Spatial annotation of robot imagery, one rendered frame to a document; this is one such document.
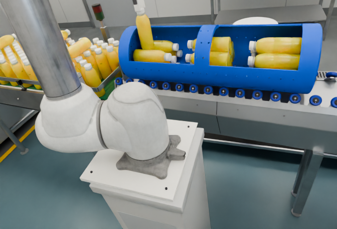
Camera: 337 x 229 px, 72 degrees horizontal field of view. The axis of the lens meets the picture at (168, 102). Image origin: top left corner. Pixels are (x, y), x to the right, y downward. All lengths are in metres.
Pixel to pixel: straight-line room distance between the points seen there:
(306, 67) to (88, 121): 0.78
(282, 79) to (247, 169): 1.13
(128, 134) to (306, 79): 0.69
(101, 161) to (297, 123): 0.84
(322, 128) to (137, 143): 0.81
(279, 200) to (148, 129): 1.40
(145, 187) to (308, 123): 0.75
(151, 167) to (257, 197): 1.24
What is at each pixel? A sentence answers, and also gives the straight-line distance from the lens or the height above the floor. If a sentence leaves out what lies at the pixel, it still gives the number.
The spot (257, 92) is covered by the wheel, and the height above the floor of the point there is 0.97.
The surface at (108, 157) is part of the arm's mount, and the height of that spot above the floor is 1.01.
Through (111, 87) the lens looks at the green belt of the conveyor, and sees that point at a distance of 1.46.
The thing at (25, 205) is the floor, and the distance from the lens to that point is 2.40.
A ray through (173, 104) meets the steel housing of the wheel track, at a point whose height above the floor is 0.86.
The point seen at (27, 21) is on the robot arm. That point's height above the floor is 1.51.
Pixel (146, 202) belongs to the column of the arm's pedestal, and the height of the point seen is 0.98.
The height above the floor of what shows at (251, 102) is 0.92.
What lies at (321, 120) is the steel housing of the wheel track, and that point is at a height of 0.88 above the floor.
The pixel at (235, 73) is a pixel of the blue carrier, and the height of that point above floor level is 1.09.
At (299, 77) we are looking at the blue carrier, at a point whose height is 1.09.
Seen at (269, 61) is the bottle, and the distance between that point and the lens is 1.04.
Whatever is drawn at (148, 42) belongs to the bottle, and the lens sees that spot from 1.22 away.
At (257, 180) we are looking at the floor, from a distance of 1.97.
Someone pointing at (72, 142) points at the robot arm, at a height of 1.18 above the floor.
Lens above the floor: 1.63
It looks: 38 degrees down
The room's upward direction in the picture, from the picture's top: 12 degrees counter-clockwise
